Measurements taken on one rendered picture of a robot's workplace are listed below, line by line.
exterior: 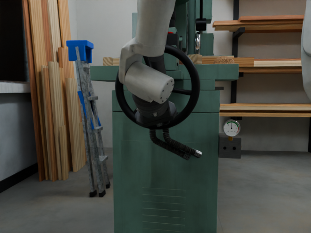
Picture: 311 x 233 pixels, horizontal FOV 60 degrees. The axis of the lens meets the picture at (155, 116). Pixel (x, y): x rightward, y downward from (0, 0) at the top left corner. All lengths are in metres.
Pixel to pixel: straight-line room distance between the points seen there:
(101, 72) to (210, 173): 0.61
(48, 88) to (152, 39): 2.00
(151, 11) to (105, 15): 3.35
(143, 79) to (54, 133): 1.98
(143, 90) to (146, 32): 0.13
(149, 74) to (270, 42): 3.28
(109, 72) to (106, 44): 2.66
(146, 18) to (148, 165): 0.73
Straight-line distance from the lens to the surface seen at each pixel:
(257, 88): 3.74
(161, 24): 0.54
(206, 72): 1.08
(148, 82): 0.60
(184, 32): 1.36
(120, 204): 1.23
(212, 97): 1.08
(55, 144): 2.56
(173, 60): 0.99
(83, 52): 2.06
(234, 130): 1.03
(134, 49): 0.58
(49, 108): 2.48
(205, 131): 1.09
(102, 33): 3.83
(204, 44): 1.41
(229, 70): 1.08
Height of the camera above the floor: 0.80
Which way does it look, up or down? 6 degrees down
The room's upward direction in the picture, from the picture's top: straight up
